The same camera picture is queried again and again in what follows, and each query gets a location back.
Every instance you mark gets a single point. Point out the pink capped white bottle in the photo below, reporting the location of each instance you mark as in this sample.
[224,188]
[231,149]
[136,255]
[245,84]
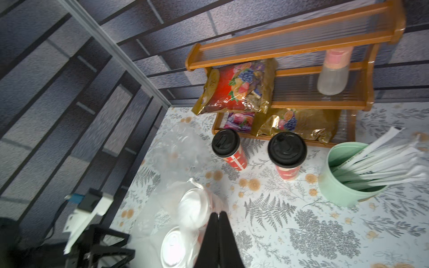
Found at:
[333,78]

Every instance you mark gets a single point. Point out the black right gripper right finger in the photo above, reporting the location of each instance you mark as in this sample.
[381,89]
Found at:
[228,250]

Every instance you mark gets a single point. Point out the green plastic straw cup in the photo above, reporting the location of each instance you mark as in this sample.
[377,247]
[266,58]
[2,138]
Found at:
[334,188]

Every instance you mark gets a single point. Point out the pink snack packet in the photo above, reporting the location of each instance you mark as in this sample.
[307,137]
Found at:
[240,122]

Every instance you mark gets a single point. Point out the wooden shelf rack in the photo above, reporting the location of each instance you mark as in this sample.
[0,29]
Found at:
[300,49]

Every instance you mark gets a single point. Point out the gold fruit snack bag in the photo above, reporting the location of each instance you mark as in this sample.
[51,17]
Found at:
[310,124]

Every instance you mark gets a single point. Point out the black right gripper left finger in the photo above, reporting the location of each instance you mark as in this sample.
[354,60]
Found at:
[209,254]

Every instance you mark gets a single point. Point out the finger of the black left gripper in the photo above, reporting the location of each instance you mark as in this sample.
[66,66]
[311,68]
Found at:
[113,257]
[98,232]

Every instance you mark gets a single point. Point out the red snack bag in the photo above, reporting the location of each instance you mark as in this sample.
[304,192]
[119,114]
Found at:
[246,87]

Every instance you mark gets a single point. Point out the red floral milk tea cup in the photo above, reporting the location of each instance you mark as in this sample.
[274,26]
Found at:
[194,209]

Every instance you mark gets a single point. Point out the translucent plastic carrier bag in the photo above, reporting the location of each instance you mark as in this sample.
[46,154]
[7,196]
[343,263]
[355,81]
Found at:
[159,216]

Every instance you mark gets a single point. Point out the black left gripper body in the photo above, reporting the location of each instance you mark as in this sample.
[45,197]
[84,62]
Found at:
[45,256]

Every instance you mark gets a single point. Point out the black lid milk tea cup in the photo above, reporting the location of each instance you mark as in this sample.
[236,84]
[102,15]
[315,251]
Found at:
[227,145]

